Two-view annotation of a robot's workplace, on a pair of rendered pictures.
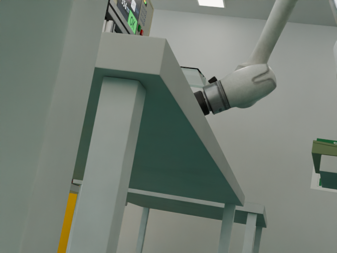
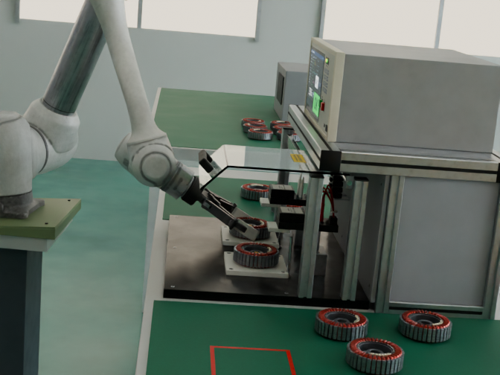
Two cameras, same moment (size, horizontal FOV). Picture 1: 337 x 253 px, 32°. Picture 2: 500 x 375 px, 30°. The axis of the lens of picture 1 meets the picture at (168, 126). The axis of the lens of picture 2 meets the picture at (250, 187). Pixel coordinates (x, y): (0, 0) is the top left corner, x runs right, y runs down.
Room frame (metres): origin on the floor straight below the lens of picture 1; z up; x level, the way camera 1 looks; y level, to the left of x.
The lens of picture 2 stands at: (4.06, -0.63, 1.48)
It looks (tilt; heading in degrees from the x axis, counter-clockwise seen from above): 13 degrees down; 163
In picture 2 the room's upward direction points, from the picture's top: 5 degrees clockwise
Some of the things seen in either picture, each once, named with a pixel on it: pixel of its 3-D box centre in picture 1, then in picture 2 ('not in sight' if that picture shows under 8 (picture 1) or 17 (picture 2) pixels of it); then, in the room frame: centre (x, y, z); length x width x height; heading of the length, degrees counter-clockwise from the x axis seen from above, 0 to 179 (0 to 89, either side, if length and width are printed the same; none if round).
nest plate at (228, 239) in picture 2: not in sight; (248, 236); (1.73, 0.08, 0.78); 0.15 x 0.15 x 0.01; 78
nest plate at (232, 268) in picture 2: not in sight; (255, 264); (1.96, 0.03, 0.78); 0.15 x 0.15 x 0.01; 78
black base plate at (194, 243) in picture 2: not in sight; (257, 256); (1.85, 0.07, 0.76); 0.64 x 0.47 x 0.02; 168
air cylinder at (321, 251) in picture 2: not in sight; (314, 260); (1.99, 0.17, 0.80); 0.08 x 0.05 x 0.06; 168
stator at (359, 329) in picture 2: not in sight; (341, 324); (2.34, 0.11, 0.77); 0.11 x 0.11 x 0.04
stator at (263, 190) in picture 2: not in sight; (257, 192); (1.19, 0.25, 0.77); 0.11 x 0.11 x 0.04
